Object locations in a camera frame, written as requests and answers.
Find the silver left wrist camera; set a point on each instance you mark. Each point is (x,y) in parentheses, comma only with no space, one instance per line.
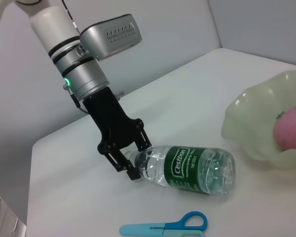
(108,37)

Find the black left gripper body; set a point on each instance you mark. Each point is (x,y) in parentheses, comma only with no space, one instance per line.
(111,123)

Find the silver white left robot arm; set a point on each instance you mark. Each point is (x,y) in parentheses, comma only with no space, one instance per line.
(84,76)

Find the white side cabinet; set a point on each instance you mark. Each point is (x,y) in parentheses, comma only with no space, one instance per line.
(2,217)

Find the clear green-label water bottle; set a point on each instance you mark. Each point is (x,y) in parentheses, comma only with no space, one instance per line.
(182,168)

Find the green glass fruit bowl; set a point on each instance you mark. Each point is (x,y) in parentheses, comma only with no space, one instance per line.
(251,118)

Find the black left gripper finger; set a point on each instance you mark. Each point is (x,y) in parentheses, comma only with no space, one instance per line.
(143,138)
(133,172)

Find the pink toy peach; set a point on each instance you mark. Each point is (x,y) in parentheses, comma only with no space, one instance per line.
(291,128)

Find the blue scissors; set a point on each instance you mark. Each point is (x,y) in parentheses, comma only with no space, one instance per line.
(143,229)

